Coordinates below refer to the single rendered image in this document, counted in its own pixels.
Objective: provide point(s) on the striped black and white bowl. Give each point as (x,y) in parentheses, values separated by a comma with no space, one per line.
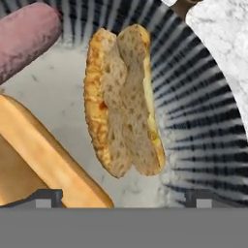
(197,106)

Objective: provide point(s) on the split speckled hot dog bun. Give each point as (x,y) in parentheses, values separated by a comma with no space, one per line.
(124,106)

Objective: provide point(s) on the pink sausage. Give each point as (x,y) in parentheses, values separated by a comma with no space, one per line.
(24,38)

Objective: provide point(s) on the smooth golden hot dog bun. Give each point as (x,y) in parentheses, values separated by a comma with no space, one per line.
(35,155)

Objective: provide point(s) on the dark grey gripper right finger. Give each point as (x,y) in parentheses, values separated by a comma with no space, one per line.
(201,197)

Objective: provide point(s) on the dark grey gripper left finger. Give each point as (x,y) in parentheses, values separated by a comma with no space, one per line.
(45,197)

